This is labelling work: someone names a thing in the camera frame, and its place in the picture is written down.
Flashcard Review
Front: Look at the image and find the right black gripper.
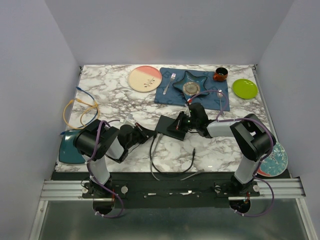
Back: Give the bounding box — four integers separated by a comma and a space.
167, 111, 199, 134

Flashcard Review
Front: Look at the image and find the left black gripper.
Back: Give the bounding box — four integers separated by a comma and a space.
126, 122, 157, 150

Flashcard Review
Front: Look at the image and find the dark grey network switch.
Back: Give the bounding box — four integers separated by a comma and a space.
155, 115, 186, 141

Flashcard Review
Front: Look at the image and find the black power cable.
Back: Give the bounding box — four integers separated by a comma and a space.
149, 136, 197, 174

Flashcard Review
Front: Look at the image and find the grey ethernet cable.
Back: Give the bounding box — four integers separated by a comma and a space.
151, 134, 205, 182

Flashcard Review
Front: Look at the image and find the yellow ethernet cable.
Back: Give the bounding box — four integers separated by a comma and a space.
76, 98, 100, 127
62, 98, 83, 130

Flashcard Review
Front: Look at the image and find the blue ethernet cable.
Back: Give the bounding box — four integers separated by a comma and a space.
59, 86, 99, 136

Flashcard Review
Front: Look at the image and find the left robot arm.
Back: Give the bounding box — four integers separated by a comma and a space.
73, 119, 157, 198

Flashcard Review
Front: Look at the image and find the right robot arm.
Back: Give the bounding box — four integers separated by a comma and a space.
167, 102, 276, 196

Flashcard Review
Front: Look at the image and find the blue cloth placemat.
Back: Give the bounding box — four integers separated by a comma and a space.
154, 67, 230, 111

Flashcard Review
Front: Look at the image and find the silver fork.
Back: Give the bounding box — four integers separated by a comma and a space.
163, 73, 176, 95

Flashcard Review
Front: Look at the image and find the silver spoon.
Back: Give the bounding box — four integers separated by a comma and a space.
216, 89, 224, 116

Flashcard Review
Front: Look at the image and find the pink cream round plate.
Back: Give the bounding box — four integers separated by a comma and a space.
127, 65, 162, 93

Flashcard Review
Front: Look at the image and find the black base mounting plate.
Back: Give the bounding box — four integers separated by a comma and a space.
50, 171, 293, 210

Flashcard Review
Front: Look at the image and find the orange brown mug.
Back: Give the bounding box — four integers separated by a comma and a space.
213, 67, 229, 82

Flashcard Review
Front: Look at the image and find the green round plate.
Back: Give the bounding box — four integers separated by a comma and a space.
232, 78, 258, 100

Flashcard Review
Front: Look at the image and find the teal square plate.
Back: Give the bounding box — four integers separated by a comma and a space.
58, 129, 85, 165

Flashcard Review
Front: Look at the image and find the red teal patterned plate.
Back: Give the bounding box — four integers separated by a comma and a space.
257, 142, 289, 178

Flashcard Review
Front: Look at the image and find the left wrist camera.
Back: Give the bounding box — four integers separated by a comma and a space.
123, 113, 135, 127

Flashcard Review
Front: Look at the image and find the aluminium rail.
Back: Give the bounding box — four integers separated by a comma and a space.
40, 178, 306, 201

